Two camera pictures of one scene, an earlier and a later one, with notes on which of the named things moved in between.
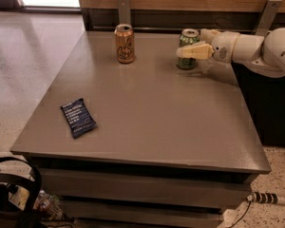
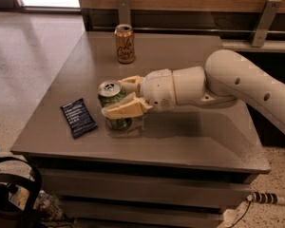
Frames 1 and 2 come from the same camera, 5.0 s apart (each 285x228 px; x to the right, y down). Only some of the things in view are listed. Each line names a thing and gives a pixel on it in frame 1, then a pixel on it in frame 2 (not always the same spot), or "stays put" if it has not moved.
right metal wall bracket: [269, 13] stays put
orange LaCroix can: [124, 44] stays put
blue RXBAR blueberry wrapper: [78, 118] stays put
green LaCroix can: [187, 37] -> [111, 92]
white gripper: [224, 47] -> [157, 88]
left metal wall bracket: [124, 10] stays put
